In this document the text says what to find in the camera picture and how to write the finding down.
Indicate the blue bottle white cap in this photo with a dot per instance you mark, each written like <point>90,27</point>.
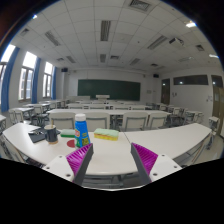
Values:
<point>81,131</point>

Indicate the white chair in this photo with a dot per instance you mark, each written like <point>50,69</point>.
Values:
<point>134,120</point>
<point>63,120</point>
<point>156,121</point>
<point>97,120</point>

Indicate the green chalkboard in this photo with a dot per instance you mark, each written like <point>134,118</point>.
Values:
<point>116,90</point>

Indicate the dark mug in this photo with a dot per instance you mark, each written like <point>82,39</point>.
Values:
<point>51,134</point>

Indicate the blue curtain middle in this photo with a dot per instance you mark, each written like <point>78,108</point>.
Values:
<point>35,81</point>

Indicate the red round coaster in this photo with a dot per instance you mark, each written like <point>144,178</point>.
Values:
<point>71,143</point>

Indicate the black notebook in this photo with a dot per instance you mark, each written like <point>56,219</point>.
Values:
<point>37,135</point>

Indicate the white chair right centre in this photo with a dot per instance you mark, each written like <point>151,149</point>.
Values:
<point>134,120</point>

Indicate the white chair left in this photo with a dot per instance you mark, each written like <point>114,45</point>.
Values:
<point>63,120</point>

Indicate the ceiling projector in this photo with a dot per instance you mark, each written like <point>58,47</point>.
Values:
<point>176,42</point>

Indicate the white lectern desk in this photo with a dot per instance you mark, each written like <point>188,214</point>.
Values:
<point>102,97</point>

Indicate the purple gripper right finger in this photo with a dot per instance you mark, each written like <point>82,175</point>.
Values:
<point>151,166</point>

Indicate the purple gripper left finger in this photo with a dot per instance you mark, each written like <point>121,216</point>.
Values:
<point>73,166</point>

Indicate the blue curtain near left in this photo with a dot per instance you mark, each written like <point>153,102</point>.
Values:
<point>6,80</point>

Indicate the blue curtain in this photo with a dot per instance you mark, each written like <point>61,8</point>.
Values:
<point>35,81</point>
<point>6,80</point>
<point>53,86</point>

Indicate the brown door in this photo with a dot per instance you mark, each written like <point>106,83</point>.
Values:
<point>165,91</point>

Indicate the yellow green sponge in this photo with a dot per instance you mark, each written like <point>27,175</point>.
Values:
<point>106,134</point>

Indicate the blue curtain far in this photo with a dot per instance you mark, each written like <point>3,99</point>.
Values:
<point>53,86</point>

